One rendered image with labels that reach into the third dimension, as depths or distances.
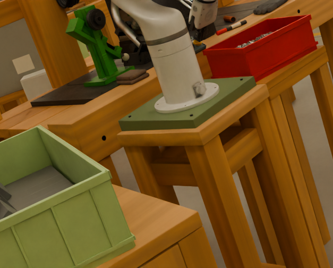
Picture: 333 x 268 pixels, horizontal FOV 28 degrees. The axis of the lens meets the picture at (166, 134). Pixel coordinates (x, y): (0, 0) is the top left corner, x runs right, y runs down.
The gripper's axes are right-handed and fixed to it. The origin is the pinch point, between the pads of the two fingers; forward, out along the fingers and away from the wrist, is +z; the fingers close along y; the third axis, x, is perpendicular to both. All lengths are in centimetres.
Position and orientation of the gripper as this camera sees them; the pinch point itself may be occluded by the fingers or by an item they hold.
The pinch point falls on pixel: (198, 34)
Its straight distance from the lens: 235.4
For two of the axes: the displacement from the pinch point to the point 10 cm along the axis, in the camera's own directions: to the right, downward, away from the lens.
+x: -7.2, -5.2, 4.5
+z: -1.2, 7.3, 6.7
